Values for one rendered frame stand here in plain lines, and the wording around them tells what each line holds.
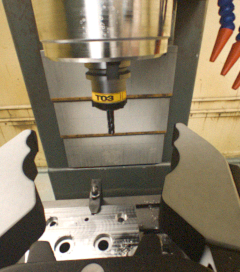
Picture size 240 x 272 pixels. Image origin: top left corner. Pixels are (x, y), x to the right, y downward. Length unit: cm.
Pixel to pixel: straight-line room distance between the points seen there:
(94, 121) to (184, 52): 44
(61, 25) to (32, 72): 61
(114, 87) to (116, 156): 63
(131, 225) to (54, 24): 49
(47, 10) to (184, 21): 62
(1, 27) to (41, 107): 53
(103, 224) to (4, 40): 103
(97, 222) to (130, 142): 39
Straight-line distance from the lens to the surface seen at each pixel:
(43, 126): 86
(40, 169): 145
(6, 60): 123
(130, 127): 78
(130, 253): 50
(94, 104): 27
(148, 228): 66
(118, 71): 24
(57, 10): 20
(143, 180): 99
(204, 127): 137
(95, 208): 58
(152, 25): 20
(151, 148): 85
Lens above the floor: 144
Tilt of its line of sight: 29 degrees down
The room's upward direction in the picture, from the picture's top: 2 degrees counter-clockwise
